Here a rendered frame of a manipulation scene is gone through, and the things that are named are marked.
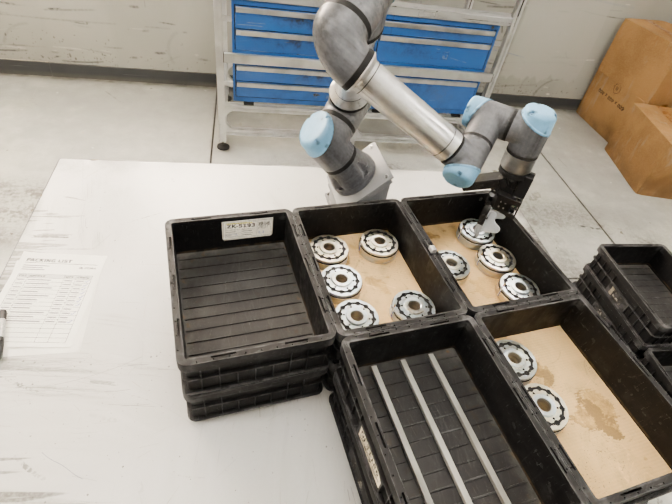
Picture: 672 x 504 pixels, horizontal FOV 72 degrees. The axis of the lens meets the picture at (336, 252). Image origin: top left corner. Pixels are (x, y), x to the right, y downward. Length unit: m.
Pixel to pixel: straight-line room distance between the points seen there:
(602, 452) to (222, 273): 0.89
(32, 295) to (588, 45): 4.21
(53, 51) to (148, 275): 2.87
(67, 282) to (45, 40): 2.82
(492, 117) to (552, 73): 3.40
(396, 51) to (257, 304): 2.15
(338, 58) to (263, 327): 0.58
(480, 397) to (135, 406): 0.73
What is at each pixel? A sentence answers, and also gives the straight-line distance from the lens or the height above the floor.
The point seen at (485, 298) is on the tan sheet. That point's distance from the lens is 1.23.
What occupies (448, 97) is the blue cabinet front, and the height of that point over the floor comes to 0.43.
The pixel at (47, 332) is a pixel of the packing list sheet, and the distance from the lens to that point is 1.28.
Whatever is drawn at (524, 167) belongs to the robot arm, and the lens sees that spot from 1.17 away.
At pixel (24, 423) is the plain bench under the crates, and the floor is 0.70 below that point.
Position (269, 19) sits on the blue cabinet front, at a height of 0.80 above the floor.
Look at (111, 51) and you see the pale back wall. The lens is 3.90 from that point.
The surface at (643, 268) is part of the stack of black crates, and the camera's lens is 2.25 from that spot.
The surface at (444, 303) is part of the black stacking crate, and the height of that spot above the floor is 0.88.
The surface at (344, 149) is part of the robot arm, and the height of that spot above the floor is 0.97.
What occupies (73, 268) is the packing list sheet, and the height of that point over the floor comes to 0.70.
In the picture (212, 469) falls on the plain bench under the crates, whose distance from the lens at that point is 1.03.
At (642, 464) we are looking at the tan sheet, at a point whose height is 0.83.
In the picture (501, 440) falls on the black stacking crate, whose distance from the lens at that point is 1.02.
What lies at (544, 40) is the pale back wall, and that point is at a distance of 4.34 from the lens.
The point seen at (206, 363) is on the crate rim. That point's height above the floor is 0.93.
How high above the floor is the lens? 1.66
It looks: 44 degrees down
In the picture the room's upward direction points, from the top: 11 degrees clockwise
